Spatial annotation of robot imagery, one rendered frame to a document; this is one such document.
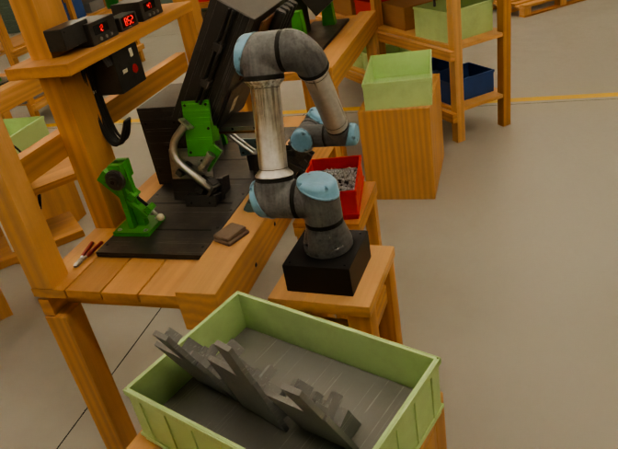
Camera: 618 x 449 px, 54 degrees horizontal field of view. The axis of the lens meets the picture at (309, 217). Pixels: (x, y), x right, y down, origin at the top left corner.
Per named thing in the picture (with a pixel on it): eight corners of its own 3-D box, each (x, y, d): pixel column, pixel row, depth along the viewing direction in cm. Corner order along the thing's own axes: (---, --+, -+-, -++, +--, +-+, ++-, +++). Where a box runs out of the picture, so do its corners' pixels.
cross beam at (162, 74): (189, 69, 304) (185, 51, 300) (15, 195, 198) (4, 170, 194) (180, 70, 306) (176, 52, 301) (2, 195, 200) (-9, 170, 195)
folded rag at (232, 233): (234, 227, 215) (232, 220, 214) (250, 233, 210) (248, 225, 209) (213, 241, 209) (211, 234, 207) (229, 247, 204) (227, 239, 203)
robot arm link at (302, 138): (318, 131, 195) (327, 118, 204) (286, 132, 199) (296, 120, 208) (322, 153, 199) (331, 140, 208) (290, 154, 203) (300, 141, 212)
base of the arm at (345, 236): (360, 234, 189) (356, 206, 184) (341, 261, 178) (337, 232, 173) (316, 229, 196) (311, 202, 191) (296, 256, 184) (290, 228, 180)
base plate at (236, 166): (298, 130, 293) (298, 126, 292) (202, 260, 203) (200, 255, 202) (220, 133, 306) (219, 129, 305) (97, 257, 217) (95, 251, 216)
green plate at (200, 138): (224, 152, 238) (217, 98, 233) (215, 156, 230) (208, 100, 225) (198, 153, 242) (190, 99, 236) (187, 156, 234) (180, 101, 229)
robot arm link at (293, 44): (322, 15, 164) (362, 127, 204) (283, 19, 168) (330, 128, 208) (314, 47, 159) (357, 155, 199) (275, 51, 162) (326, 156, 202)
